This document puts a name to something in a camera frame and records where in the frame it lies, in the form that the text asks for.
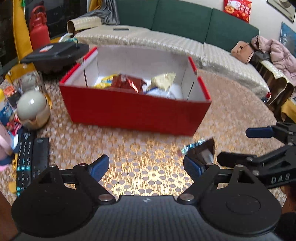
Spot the dark brown snack packet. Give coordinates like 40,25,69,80
181,138,215,165

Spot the yellow minion snack packet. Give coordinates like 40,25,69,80
93,74,118,89

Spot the white blue snack packet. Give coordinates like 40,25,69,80
145,87,176,99

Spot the pale green snack packet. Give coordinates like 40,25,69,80
147,73,176,91

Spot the plain black remote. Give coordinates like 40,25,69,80
32,138,50,180

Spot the black remote with buttons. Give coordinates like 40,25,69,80
16,132,36,197

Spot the pink puffy jacket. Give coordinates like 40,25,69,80
251,35,296,85

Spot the tan handbag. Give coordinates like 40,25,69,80
231,41,254,64

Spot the beige round ceramic jar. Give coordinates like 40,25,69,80
16,90,50,131

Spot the red cardboard box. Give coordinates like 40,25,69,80
59,45,212,136

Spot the pink mug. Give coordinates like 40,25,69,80
0,123,19,172

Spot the yellow capped small bottle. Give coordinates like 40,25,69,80
0,89,14,126

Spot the clear glass jar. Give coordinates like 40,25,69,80
6,71,46,94

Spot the black plastic lidded container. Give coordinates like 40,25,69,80
20,42,89,73

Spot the red decorative cushion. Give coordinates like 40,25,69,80
224,0,252,23

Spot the green sofa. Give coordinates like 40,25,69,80
116,1,259,51

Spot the phone on sofa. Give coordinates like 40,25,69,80
113,28,130,31

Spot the red water bottle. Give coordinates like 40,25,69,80
29,5,50,50

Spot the grey cloth on sofa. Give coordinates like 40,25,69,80
81,0,120,25

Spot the blue wall picture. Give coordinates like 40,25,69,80
280,22,296,57

